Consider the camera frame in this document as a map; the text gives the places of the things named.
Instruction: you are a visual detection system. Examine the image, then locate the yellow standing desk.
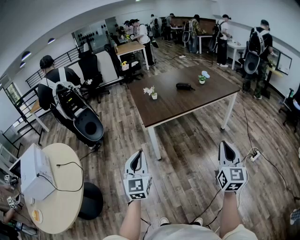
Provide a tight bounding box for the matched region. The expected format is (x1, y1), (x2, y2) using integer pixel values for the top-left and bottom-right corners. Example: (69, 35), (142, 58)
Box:
(264, 67), (284, 99)

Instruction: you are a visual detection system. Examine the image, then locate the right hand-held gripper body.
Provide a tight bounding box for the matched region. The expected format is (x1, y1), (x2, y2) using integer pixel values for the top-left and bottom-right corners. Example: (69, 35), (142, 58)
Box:
(216, 165), (248, 193)

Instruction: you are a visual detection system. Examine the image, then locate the white box device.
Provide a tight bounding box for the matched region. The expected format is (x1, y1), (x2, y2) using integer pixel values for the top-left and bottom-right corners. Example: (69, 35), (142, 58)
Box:
(9, 143), (57, 201)

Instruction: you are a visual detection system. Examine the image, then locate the black framed panel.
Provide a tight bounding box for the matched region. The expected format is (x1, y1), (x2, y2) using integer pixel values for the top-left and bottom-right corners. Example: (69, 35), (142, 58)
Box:
(269, 46), (293, 75)

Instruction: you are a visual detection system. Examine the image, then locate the person's left forearm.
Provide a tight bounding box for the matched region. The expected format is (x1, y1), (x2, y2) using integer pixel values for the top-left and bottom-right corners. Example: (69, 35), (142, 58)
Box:
(119, 199), (142, 240)

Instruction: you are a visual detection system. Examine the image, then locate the small orange and white dish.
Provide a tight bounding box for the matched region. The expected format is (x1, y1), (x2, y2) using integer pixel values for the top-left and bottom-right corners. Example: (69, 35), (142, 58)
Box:
(31, 209), (44, 223)

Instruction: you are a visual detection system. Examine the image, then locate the thin black cable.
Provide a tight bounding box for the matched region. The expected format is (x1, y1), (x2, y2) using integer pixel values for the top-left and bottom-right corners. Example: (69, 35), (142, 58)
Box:
(37, 161), (85, 193)

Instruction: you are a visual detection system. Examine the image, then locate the round beige pedestal table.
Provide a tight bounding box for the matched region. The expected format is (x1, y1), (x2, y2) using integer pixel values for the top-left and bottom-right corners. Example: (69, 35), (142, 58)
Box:
(24, 142), (104, 234)

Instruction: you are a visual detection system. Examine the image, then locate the small wooden desk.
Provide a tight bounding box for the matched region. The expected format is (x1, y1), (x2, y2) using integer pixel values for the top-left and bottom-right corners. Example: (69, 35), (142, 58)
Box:
(30, 98), (51, 133)

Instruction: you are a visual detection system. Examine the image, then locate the black office chair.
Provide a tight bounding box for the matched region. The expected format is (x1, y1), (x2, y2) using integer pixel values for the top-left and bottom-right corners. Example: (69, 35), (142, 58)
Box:
(78, 50), (111, 104)
(110, 43), (144, 85)
(278, 88), (300, 133)

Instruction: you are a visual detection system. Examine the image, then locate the white flower potted plant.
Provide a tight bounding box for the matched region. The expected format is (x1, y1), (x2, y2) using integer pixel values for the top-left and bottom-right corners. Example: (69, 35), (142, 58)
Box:
(143, 85), (158, 100)

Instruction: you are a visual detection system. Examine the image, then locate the brown wooden wall counter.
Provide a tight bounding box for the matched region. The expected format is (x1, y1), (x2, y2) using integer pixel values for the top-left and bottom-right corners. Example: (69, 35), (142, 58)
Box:
(159, 16), (216, 31)

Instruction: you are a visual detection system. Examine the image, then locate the person's beige shirt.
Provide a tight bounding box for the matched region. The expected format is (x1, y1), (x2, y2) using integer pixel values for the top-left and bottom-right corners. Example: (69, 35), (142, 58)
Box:
(103, 224), (258, 240)

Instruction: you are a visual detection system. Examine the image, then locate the person's right forearm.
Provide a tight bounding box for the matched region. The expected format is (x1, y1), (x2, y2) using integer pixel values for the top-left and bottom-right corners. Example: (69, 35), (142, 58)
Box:
(219, 191), (242, 237)

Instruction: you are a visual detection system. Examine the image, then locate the spare hand-held gripper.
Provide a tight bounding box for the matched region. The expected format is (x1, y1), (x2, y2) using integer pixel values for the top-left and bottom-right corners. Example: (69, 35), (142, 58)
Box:
(6, 195), (23, 209)
(4, 174), (18, 186)

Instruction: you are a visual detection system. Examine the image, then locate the light wooden desk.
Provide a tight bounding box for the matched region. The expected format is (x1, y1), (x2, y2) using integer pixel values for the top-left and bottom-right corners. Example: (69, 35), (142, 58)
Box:
(116, 41), (150, 71)

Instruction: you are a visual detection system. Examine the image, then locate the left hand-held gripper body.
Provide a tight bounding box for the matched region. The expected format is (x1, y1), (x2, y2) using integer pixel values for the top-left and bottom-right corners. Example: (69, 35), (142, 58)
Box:
(123, 172), (153, 201)

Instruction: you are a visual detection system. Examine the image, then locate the white desk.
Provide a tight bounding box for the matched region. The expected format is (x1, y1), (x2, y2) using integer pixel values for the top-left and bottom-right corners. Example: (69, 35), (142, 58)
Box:
(226, 42), (247, 70)
(196, 34), (215, 54)

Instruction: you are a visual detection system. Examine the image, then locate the black metal railing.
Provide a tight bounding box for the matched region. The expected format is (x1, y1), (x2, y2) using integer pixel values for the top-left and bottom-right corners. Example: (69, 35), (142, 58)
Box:
(24, 44), (85, 89)

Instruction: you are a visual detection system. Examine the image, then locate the black pouch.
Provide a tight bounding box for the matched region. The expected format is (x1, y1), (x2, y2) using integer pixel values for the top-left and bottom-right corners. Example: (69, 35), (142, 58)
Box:
(175, 82), (195, 91)

